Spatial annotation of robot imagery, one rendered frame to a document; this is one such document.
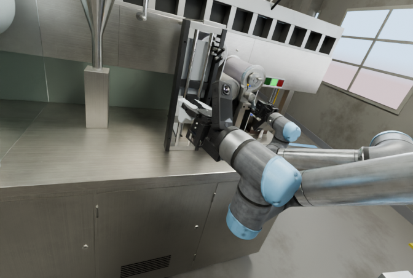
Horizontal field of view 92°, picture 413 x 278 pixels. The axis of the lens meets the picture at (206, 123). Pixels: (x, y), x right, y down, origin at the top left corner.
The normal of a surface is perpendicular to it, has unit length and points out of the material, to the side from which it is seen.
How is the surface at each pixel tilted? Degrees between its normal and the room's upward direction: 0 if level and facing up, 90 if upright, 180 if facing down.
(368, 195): 104
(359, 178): 74
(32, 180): 0
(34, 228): 90
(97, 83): 90
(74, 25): 90
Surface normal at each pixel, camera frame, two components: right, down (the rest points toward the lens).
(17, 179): 0.22, -0.88
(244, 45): 0.33, 0.47
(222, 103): 0.67, -0.09
